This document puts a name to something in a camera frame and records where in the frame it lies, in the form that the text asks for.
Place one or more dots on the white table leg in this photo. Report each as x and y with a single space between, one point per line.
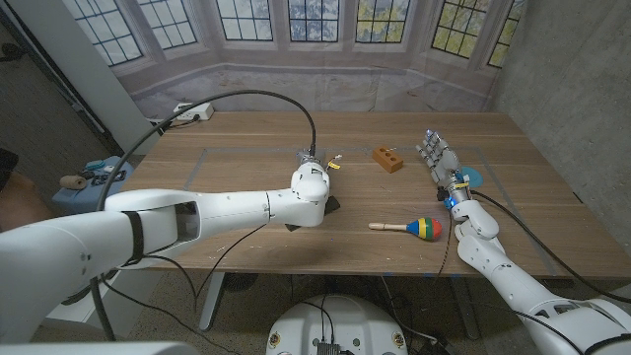
212 301

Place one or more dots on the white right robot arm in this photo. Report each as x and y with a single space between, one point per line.
512 286

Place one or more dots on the teal small case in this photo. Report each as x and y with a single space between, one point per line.
95 164

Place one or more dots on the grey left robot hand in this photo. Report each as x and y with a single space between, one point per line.
311 157

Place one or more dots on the blue stool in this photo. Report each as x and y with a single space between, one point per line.
84 199

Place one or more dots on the printed window backdrop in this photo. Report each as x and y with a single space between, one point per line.
315 89

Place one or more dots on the teal round disc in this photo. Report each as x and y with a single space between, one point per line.
475 176

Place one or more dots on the white power strip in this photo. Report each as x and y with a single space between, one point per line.
193 111

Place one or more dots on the white floor platform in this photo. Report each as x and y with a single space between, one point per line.
133 305

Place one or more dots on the grey perforated wall panel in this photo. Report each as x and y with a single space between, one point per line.
567 98

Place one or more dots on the black rectangular bar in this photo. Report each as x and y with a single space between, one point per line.
333 204

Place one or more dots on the orange wooden block with holes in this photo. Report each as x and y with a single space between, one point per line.
388 160

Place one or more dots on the colourful wooden maraca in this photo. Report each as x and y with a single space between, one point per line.
426 229

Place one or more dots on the small white gadget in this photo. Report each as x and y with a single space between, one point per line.
109 168

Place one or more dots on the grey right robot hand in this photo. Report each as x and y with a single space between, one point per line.
446 165

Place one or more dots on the white pillar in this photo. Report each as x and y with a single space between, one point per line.
89 74

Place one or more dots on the grey table leg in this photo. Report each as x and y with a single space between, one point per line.
466 305

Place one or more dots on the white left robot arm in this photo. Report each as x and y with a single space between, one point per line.
222 212

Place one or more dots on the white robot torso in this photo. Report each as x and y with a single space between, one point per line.
355 320

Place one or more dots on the person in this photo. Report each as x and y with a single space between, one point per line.
20 197

